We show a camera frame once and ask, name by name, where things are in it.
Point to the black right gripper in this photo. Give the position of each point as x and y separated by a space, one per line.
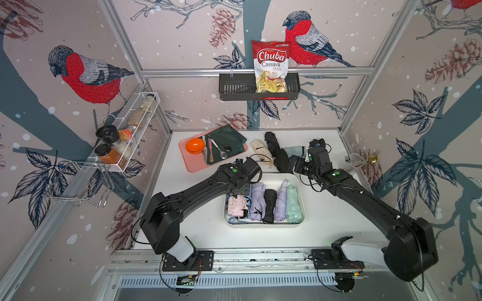
299 161

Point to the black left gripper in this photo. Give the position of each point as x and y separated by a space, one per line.
247 190

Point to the pink umbrella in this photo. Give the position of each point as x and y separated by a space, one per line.
238 206

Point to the beige umbrella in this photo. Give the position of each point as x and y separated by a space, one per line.
262 152

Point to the long black umbrella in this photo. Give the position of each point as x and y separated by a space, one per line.
281 159

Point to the lavender umbrella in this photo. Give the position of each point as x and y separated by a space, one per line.
281 202
258 202

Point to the blue umbrella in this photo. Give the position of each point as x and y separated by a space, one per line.
236 221

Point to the mint green umbrella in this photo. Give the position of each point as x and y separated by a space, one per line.
293 209

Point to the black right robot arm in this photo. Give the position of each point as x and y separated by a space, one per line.
410 248

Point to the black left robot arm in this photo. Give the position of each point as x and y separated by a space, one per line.
164 214

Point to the cream plastic storage box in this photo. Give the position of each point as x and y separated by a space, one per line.
271 181

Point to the metal spoon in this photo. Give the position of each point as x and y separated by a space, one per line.
222 153

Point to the dark green cloth pouch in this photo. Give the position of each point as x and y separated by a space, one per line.
228 139

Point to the pink plastic tray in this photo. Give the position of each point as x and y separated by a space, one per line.
195 163

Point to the clear cutlery holder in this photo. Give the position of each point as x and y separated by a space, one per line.
355 161

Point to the orange bowl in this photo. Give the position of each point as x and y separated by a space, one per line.
195 146

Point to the red cassava chips bag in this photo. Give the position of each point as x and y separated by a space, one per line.
271 63

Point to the orange spice jar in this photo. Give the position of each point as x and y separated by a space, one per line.
107 154

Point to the black lid jar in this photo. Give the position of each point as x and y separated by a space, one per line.
108 133

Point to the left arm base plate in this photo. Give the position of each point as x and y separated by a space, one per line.
200 260

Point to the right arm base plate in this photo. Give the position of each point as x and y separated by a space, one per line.
323 259

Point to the white wire wall rack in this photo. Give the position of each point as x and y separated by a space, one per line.
131 126

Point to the wire hook rack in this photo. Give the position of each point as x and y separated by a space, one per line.
91 185

